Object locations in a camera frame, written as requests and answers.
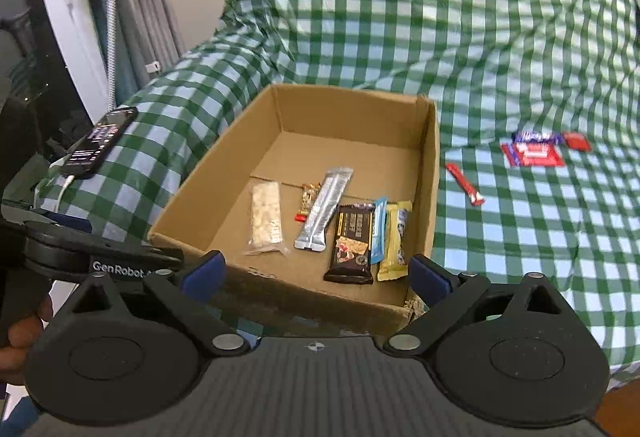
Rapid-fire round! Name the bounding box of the white rice cracker packet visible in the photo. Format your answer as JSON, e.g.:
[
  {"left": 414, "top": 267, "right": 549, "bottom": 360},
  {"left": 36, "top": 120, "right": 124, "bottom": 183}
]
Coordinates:
[{"left": 244, "top": 182, "right": 288, "bottom": 256}]

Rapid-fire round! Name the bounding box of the small orange red candy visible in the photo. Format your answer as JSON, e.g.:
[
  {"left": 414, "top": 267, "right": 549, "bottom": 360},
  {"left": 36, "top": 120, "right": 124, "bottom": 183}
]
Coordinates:
[{"left": 295, "top": 184, "right": 321, "bottom": 223}]

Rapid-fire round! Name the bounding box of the person left hand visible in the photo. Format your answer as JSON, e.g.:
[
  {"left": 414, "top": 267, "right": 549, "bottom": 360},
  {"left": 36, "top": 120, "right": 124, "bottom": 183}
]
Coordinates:
[{"left": 0, "top": 295, "right": 53, "bottom": 385}]

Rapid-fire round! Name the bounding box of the black smartphone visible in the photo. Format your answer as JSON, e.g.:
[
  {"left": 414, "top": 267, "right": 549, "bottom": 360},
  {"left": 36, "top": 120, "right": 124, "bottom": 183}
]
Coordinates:
[{"left": 61, "top": 107, "right": 138, "bottom": 178}]

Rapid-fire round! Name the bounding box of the brown cardboard box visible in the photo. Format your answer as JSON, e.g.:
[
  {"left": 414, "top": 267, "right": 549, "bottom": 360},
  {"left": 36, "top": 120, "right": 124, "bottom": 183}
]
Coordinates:
[{"left": 148, "top": 84, "right": 439, "bottom": 335}]

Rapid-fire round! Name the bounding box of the red thin snack stick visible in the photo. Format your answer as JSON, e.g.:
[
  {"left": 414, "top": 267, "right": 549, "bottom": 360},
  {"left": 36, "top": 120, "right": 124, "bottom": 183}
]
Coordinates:
[{"left": 445, "top": 163, "right": 485, "bottom": 206}]

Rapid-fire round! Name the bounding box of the silver snack packet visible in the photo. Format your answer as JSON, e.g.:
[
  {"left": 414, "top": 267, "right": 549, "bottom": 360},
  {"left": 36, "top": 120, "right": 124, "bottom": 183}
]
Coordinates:
[{"left": 294, "top": 168, "right": 354, "bottom": 252}]

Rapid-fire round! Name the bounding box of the dark brown cracker packet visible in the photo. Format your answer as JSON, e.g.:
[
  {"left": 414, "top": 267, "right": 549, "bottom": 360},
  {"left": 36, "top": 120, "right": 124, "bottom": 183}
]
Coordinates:
[{"left": 323, "top": 203, "right": 374, "bottom": 285}]

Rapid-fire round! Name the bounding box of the white charging cable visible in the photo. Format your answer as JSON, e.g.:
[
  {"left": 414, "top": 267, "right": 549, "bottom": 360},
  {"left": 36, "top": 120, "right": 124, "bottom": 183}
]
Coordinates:
[{"left": 31, "top": 153, "right": 76, "bottom": 213}]

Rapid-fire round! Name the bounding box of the red white snack packet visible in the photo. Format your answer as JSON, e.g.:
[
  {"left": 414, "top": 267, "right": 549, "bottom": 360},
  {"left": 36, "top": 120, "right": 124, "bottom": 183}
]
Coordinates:
[{"left": 501, "top": 142, "right": 565, "bottom": 168}]

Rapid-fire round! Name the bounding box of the red flat snack packet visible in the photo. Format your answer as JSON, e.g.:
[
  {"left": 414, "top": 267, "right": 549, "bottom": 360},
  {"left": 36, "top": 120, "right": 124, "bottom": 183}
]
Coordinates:
[{"left": 562, "top": 132, "right": 591, "bottom": 152}]

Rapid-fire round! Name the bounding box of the yellow snack bar packet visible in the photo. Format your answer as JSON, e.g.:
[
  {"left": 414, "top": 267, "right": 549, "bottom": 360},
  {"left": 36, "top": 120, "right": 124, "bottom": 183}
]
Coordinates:
[{"left": 378, "top": 201, "right": 412, "bottom": 282}]

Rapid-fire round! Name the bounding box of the green white checkered cloth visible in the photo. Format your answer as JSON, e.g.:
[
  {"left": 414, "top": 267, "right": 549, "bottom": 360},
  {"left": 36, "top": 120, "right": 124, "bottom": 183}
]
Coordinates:
[{"left": 35, "top": 0, "right": 639, "bottom": 383}]

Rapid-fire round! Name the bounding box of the light blue snack stick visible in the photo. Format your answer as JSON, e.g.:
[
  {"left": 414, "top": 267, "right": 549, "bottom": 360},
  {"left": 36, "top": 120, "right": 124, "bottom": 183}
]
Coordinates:
[{"left": 371, "top": 197, "right": 387, "bottom": 265}]

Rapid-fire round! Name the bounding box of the purple snack packet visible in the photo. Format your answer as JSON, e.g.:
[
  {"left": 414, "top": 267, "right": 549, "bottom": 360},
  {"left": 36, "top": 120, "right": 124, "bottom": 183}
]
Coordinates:
[{"left": 512, "top": 131, "right": 564, "bottom": 145}]

